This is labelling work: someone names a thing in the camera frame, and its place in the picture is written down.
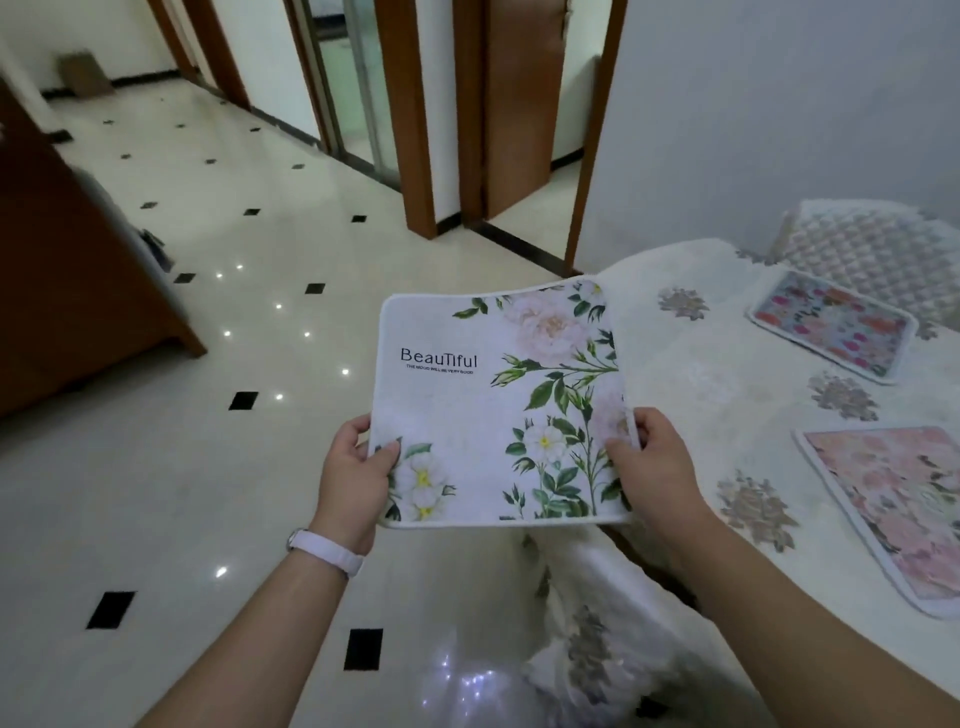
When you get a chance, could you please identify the brown door frame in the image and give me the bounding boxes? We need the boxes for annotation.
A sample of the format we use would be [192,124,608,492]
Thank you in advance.
[373,0,441,241]
[563,0,631,276]

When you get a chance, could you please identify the glass sliding door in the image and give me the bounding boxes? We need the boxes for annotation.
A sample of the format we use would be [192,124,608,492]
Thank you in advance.
[284,0,403,190]

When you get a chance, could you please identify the smartwatch with white band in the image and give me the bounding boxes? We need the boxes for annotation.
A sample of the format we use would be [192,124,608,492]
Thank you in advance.
[286,527,366,580]

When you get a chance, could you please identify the person's left forearm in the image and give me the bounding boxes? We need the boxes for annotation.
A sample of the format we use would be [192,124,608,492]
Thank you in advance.
[138,551,352,728]

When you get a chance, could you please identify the low brown wooden cabinet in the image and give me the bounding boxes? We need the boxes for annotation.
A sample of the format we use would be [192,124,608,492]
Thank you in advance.
[0,74,208,421]

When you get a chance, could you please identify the brown wooden door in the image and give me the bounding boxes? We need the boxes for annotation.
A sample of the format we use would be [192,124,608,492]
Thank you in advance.
[484,0,568,221]

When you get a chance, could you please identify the person's left hand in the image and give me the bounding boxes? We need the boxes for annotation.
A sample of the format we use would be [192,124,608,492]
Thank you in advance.
[309,413,404,558]

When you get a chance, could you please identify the person's right forearm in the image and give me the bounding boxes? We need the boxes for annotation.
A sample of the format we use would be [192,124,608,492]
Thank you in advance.
[667,515,960,728]

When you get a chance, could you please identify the table with cream tablecloth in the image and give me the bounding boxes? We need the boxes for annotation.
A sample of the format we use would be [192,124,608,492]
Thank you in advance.
[573,238,960,700]

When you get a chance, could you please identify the person's right hand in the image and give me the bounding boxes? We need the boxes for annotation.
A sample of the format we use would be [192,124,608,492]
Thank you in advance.
[603,406,719,559]

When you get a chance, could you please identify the pink floral placemat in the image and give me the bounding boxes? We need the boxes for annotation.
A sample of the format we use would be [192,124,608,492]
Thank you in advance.
[792,425,960,621]

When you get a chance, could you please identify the blue rose print placemat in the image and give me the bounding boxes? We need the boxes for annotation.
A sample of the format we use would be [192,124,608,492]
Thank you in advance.
[745,269,921,387]

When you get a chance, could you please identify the brown cardboard box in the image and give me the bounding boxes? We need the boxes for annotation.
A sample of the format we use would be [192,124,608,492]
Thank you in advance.
[57,50,116,100]

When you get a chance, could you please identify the white placemat with green leaves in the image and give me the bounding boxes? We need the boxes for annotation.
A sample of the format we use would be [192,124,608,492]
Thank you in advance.
[366,275,642,531]

